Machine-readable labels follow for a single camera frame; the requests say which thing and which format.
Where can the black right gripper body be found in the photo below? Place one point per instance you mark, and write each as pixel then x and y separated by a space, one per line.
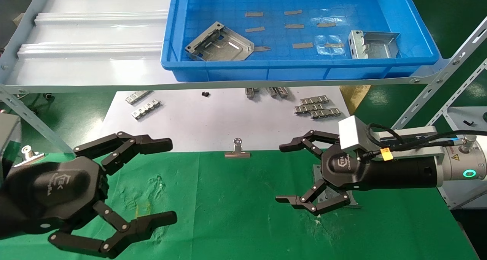
pixel 399 174

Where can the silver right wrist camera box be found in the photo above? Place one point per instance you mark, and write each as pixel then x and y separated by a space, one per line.
pixel 352 132

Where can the green table cloth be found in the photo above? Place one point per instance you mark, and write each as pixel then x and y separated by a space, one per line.
pixel 228 206

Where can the boxy sheet metal bracket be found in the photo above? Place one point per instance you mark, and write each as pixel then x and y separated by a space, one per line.
pixel 376 49

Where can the small notched metal rail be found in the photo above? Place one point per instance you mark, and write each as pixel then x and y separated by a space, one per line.
pixel 282 92
pixel 325 113
pixel 251 92
pixel 139 97
pixel 146 110
pixel 308 108
pixel 314 100
pixel 271 92

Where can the silver binder clip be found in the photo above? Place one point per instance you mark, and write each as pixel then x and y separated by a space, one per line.
pixel 28 155
pixel 237 153

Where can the clear plastic tape patch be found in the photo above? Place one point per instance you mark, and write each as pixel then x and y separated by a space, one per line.
pixel 323 19
pixel 329 51

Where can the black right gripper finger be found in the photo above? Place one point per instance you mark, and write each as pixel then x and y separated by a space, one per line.
pixel 296 142
pixel 293 200

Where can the white corrugated plastic board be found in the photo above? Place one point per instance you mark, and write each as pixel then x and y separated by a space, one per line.
pixel 95 66

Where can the blue plastic bin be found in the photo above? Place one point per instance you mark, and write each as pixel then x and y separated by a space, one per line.
pixel 342 68

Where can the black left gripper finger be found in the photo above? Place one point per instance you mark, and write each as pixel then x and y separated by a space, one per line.
pixel 156 221
pixel 152 145

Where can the white metal shelving unit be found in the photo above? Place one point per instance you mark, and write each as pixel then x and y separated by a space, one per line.
pixel 462 113

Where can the beige cardboard piece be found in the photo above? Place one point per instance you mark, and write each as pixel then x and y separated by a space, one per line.
pixel 18 19

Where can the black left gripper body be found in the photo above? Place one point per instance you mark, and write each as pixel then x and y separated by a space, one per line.
pixel 49 191

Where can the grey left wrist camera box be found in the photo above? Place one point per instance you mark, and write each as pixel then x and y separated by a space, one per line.
pixel 7 130

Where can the brown tape strip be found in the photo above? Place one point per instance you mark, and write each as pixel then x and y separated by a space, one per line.
pixel 263 49
pixel 303 45
pixel 253 14
pixel 293 12
pixel 334 45
pixel 295 26
pixel 326 24
pixel 255 29

